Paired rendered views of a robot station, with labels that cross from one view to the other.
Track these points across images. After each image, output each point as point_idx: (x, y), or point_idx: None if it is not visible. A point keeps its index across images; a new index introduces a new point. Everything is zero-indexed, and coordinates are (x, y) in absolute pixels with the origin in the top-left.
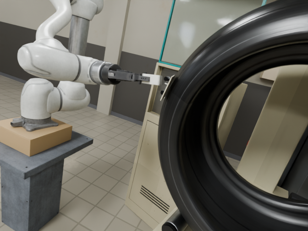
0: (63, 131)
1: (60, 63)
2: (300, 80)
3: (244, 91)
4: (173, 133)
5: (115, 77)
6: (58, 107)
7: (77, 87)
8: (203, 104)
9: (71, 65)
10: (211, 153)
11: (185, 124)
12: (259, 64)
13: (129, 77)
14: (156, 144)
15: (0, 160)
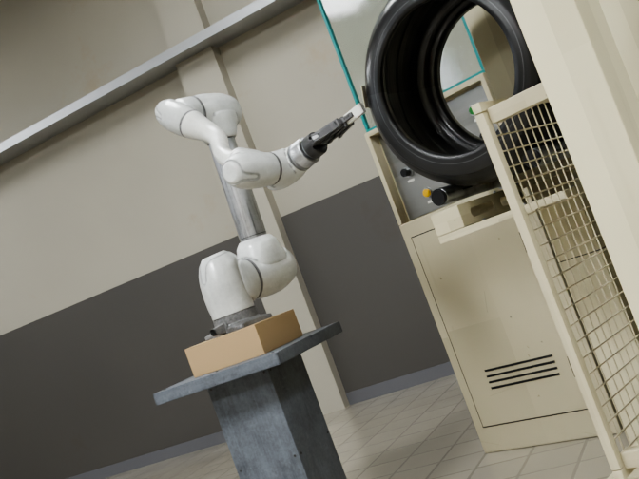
0: (285, 316)
1: (262, 160)
2: (487, 22)
3: None
4: (387, 120)
5: (320, 137)
6: (259, 282)
7: (268, 240)
8: (421, 105)
9: (271, 159)
10: (465, 144)
11: (413, 130)
12: (436, 36)
13: (334, 125)
14: (454, 264)
15: (233, 367)
